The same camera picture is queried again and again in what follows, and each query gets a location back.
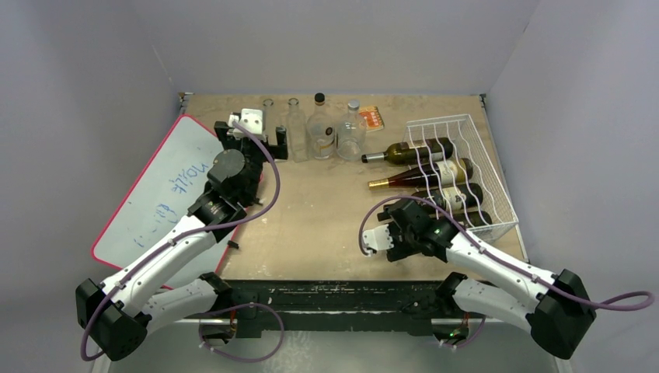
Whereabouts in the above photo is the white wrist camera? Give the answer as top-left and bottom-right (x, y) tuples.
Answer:
(228, 108), (267, 141)
(361, 225), (394, 256)

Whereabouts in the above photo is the white wire wine rack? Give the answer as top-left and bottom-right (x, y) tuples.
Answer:
(403, 114), (521, 249)

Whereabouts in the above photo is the large clear glass bottle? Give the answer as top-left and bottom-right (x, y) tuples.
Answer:
(336, 99), (367, 162)

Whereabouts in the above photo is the clear round labelled bottle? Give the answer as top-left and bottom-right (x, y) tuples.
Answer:
(306, 92), (335, 160)

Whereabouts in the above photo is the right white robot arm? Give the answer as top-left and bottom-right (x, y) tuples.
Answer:
(361, 198), (596, 360)

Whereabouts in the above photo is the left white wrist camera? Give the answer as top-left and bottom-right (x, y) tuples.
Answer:
(228, 108), (267, 141)

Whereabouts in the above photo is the red-edged whiteboard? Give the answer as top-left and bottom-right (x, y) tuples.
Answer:
(91, 115), (223, 269)

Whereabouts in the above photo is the green bottle silver cap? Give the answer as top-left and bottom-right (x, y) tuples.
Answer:
(361, 138), (454, 166)

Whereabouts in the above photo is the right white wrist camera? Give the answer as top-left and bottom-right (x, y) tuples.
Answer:
(361, 225), (394, 256)

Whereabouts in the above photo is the red bottle gold cap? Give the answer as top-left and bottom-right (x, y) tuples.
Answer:
(368, 158), (474, 190)

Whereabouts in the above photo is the olive bottle silver cap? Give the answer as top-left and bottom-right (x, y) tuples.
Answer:
(452, 211), (493, 229)

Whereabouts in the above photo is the dark green bottle black cap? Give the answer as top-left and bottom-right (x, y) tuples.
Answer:
(413, 183), (483, 212)

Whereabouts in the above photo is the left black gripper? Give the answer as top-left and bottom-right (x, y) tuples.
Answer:
(216, 122), (286, 203)

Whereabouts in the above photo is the purple cable loop left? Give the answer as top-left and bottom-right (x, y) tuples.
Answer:
(197, 302), (286, 364)

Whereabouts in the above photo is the purple cable loop right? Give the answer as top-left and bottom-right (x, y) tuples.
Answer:
(433, 316), (487, 352)

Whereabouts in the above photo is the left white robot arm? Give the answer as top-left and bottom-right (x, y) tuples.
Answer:
(75, 119), (288, 361)

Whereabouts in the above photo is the clear square glass bottle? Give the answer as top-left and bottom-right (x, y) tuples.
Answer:
(262, 98), (281, 140)

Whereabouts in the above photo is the aluminium frame rail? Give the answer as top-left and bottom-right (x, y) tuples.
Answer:
(92, 286), (573, 373)

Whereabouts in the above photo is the purple cable loop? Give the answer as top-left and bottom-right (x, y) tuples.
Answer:
(197, 302), (286, 364)
(433, 316), (487, 352)

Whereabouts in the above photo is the black table front rail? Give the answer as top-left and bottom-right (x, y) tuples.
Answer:
(229, 280), (463, 338)

